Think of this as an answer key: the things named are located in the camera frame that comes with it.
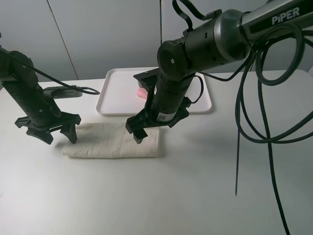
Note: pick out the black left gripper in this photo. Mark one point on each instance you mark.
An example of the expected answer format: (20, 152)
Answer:
(42, 113)

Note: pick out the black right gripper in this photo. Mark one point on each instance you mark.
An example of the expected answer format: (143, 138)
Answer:
(166, 104)

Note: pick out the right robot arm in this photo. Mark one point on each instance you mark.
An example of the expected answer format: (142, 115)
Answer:
(224, 37)

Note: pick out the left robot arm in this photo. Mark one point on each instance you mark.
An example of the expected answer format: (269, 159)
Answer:
(15, 66)

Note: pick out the pink towel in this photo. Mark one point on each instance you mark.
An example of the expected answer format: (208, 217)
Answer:
(142, 93)

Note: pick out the cream white towel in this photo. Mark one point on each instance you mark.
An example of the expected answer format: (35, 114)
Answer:
(111, 141)

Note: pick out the white rectangular plastic tray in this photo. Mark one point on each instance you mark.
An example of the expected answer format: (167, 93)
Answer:
(119, 94)

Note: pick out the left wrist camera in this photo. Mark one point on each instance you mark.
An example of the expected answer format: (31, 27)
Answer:
(61, 92)

